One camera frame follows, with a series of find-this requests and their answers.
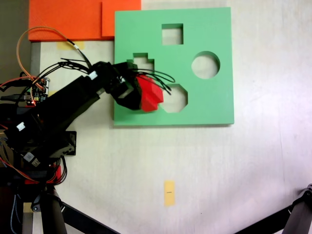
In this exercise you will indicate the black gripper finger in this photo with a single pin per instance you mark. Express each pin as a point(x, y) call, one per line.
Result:
point(132, 66)
point(132, 101)

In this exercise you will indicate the red cross columnar block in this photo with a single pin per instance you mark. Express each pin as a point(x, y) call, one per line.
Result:
point(151, 95)

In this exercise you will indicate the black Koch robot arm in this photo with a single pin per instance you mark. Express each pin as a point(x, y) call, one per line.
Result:
point(63, 102)

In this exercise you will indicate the orange block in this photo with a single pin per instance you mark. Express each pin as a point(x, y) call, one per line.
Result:
point(65, 19)

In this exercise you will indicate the green shape sorting board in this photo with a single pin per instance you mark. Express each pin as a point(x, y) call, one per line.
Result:
point(207, 102)

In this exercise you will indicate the yellow tape strip with mark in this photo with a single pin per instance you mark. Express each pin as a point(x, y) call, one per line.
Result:
point(169, 193)

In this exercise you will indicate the red printed base clamp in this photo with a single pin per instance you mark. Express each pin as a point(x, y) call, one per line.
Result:
point(56, 173)

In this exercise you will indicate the black usb plug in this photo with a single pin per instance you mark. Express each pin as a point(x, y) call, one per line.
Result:
point(12, 97)

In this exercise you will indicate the grey usb connector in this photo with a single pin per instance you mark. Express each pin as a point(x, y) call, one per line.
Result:
point(33, 159)

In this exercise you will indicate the black tripod leg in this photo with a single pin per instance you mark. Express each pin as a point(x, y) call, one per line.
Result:
point(80, 220)
point(296, 214)

